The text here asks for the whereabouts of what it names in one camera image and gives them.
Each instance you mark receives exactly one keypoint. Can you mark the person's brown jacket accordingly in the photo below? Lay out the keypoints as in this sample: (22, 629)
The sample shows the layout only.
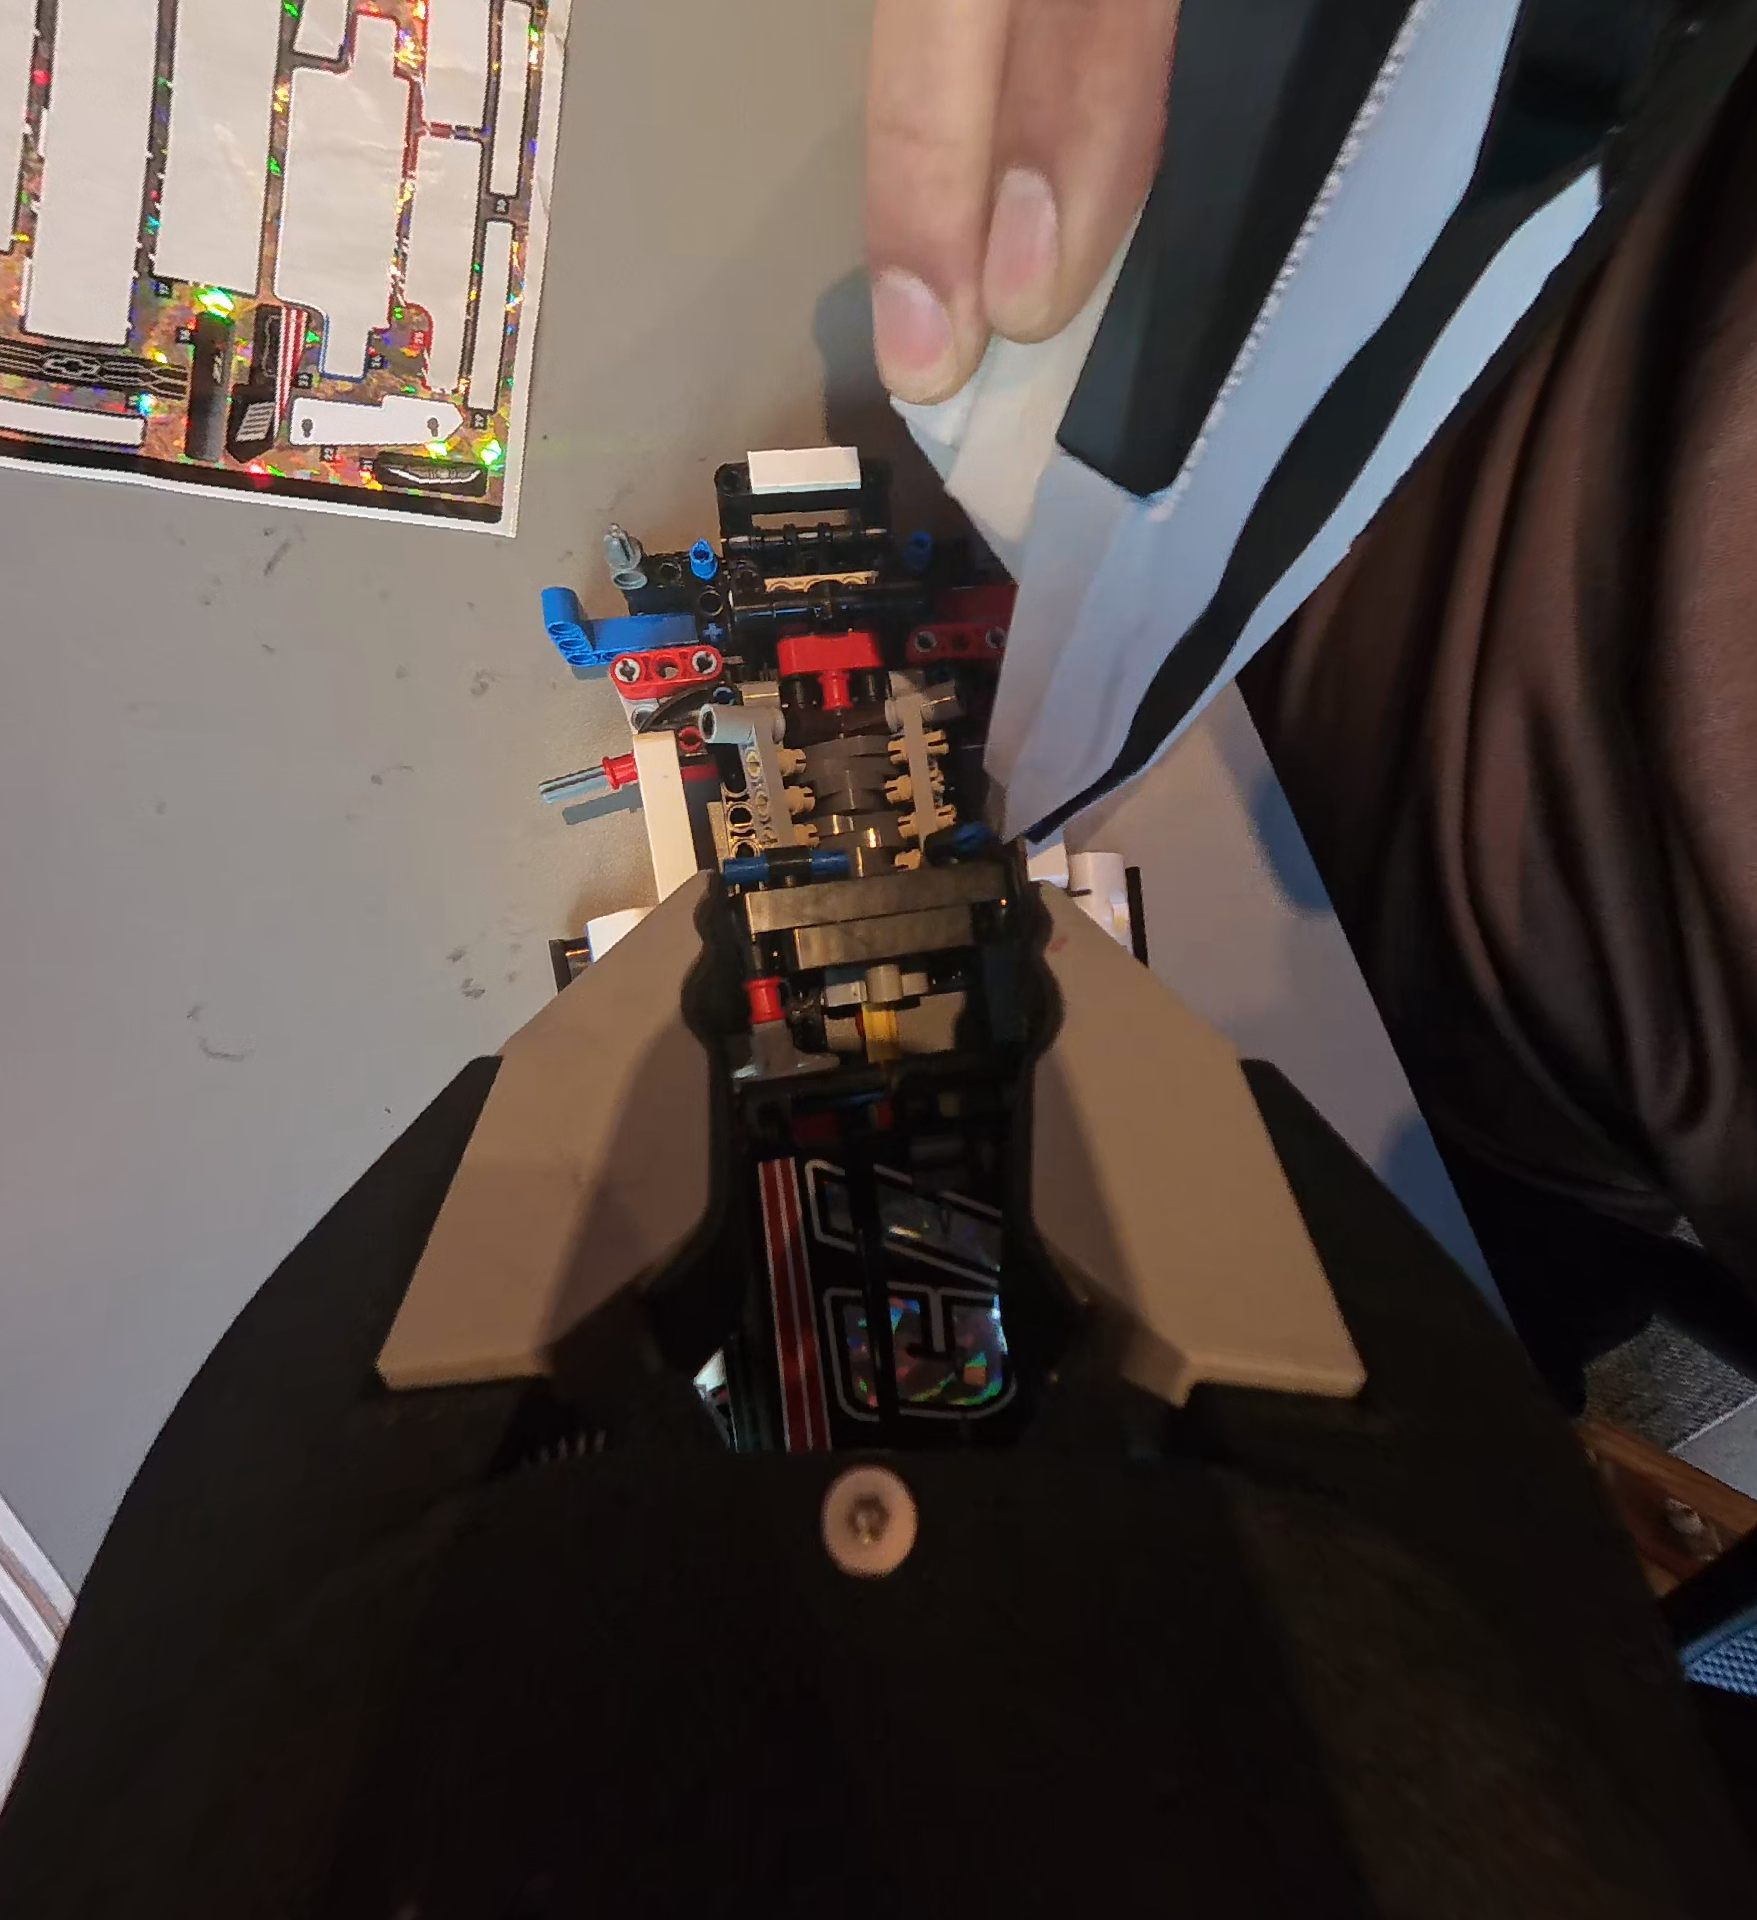
(1567, 750)

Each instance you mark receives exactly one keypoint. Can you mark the holographic sticker sheet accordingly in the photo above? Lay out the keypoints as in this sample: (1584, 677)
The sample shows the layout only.
(219, 181)

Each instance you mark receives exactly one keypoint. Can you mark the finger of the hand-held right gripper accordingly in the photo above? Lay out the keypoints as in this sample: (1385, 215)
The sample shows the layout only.
(1464, 331)
(1073, 630)

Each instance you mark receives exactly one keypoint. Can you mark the person's right hand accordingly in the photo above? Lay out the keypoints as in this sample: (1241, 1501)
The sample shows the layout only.
(969, 181)

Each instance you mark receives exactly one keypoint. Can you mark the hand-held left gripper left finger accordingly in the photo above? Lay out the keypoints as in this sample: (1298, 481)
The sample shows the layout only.
(549, 1171)

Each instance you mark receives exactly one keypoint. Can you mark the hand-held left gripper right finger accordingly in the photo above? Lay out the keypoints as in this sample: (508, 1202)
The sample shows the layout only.
(1193, 1184)

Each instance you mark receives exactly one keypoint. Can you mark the grey desk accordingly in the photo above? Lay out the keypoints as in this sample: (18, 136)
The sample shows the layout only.
(219, 900)

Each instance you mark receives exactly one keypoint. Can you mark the toy brick race car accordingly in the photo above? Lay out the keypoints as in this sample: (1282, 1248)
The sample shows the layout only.
(850, 781)

